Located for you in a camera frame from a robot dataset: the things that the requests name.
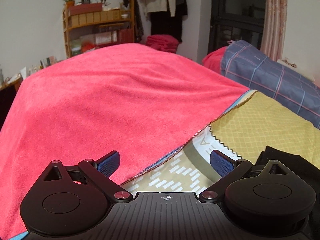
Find red blanket pile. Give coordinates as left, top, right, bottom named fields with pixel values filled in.
left=145, top=35, right=180, bottom=53

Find pink red fleece blanket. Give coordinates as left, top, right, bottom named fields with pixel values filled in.
left=1, top=43, right=247, bottom=239

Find hanging clothes on rack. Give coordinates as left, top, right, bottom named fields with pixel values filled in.
left=123, top=0, right=188, bottom=43

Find dark window frame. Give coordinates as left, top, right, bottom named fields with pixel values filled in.
left=208, top=0, right=266, bottom=53

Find yellow patterned bed cover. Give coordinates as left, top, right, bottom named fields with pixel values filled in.
left=122, top=90, right=319, bottom=194

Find wooden shelf unit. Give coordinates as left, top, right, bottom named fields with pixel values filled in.
left=62, top=2, right=135, bottom=58

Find black pants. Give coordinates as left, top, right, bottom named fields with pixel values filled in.
left=255, top=146, right=320, bottom=207

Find pink curtain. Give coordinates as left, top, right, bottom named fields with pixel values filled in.
left=260, top=0, right=287, bottom=61

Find long terracotta planter box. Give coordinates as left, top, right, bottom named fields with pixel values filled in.
left=68, top=3, right=103, bottom=16

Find blue plaid folded quilt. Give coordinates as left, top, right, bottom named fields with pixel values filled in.
left=221, top=40, right=319, bottom=128

